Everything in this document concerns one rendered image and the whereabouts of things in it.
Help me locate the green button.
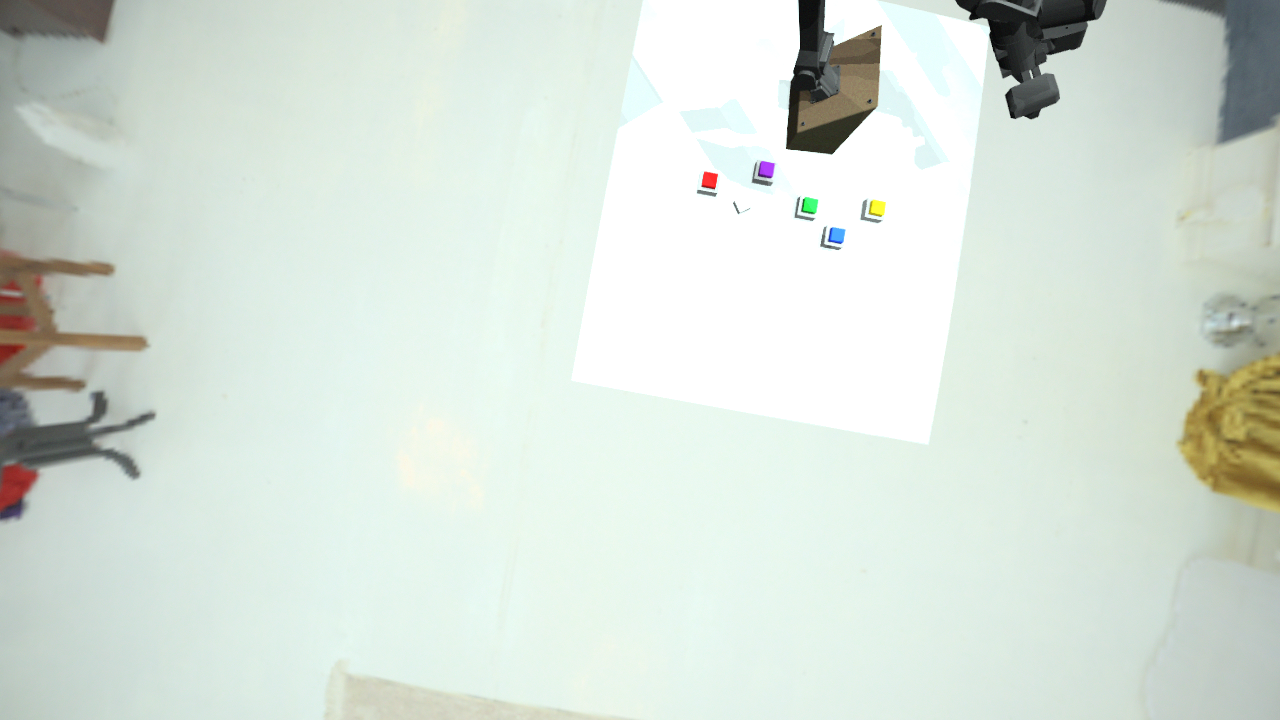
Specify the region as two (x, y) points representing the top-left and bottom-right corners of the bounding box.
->
(794, 195), (820, 222)

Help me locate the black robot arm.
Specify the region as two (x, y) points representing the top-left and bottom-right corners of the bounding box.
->
(791, 0), (1107, 104)

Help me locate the red button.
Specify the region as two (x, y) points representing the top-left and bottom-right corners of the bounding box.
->
(696, 170), (721, 197)

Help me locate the blue button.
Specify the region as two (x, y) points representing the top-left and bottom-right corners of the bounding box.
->
(820, 225), (847, 250)

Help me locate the yellow button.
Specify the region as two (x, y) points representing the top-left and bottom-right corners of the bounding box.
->
(860, 199), (887, 224)

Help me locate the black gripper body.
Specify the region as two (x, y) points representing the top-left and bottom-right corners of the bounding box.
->
(989, 22), (1060, 119)

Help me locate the purple button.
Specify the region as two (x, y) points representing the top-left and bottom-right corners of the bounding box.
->
(751, 160), (777, 186)

